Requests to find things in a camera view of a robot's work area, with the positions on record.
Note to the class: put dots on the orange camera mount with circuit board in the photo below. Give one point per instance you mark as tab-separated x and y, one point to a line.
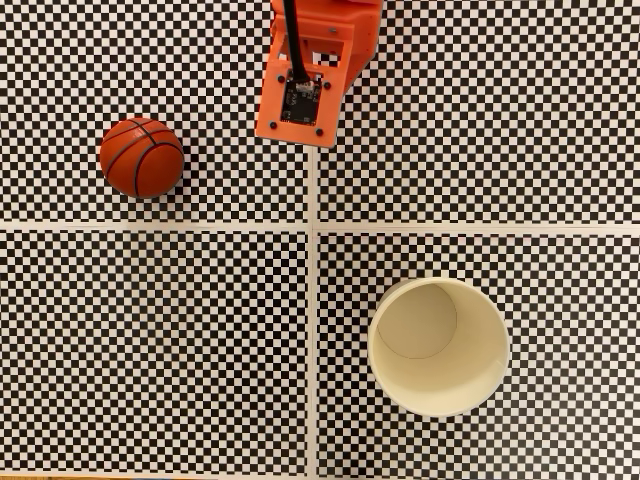
272	102

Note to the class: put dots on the cream paper cup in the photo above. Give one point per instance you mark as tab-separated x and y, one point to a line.
435	380

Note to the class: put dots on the orange toy basketball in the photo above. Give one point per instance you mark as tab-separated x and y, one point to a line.
150	165

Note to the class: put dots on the black white checkerboard paper sheet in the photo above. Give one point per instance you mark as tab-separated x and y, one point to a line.
150	350
150	65
575	300
500	125

